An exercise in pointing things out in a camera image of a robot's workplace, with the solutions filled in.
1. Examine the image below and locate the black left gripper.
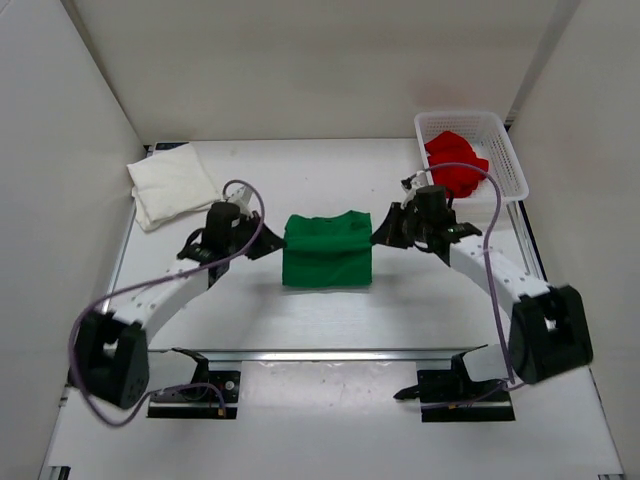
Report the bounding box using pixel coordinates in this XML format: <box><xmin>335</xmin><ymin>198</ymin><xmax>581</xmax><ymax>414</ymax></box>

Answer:
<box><xmin>225</xmin><ymin>211</ymin><xmax>286</xmax><ymax>261</ymax></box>

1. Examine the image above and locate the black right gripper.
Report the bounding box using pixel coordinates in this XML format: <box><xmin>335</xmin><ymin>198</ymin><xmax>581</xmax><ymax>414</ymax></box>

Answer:
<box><xmin>372</xmin><ymin>204</ymin><xmax>433</xmax><ymax>251</ymax></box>

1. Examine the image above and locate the green t shirt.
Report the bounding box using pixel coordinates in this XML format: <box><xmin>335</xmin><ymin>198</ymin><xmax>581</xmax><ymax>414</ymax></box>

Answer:
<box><xmin>282</xmin><ymin>210</ymin><xmax>373</xmax><ymax>289</ymax></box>

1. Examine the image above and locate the white t shirt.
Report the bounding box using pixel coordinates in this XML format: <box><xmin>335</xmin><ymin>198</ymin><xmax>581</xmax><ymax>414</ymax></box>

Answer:
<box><xmin>127</xmin><ymin>143</ymin><xmax>221</xmax><ymax>232</ymax></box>

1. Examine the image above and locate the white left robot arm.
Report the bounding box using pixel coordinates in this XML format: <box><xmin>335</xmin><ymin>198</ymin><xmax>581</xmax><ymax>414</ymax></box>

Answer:
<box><xmin>69</xmin><ymin>202</ymin><xmax>286</xmax><ymax>410</ymax></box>

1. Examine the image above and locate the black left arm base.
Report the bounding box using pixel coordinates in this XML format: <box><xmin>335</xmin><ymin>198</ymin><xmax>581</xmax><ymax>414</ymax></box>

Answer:
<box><xmin>147</xmin><ymin>348</ymin><xmax>241</xmax><ymax>420</ymax></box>

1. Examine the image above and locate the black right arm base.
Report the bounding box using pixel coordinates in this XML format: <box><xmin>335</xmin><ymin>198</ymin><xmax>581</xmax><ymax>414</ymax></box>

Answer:
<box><xmin>393</xmin><ymin>350</ymin><xmax>516</xmax><ymax>423</ymax></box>

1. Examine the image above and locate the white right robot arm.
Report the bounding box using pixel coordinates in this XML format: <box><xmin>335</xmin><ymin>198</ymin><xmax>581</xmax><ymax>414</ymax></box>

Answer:
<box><xmin>371</xmin><ymin>186</ymin><xmax>593</xmax><ymax>400</ymax></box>

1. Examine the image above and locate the red t shirt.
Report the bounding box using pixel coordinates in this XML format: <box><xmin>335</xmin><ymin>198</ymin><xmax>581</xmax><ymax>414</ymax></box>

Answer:
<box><xmin>424</xmin><ymin>131</ymin><xmax>489</xmax><ymax>198</ymax></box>

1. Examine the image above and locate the white plastic basket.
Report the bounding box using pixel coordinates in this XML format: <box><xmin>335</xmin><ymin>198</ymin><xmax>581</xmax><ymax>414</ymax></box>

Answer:
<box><xmin>414</xmin><ymin>110</ymin><xmax>529</xmax><ymax>206</ymax></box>

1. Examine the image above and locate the aluminium front rail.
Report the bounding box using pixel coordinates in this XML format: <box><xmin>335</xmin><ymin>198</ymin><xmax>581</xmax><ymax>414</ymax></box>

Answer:
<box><xmin>89</xmin><ymin>347</ymin><xmax>566</xmax><ymax>371</ymax></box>

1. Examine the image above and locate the aluminium rail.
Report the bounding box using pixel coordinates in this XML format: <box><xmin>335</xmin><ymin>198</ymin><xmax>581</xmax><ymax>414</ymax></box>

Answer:
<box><xmin>504</xmin><ymin>119</ymin><xmax>571</xmax><ymax>361</ymax></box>
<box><xmin>89</xmin><ymin>347</ymin><xmax>566</xmax><ymax>371</ymax></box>

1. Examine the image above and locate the aluminium right side rail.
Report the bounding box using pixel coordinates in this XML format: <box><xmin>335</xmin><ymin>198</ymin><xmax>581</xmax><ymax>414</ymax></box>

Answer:
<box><xmin>504</xmin><ymin>119</ymin><xmax>571</xmax><ymax>361</ymax></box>

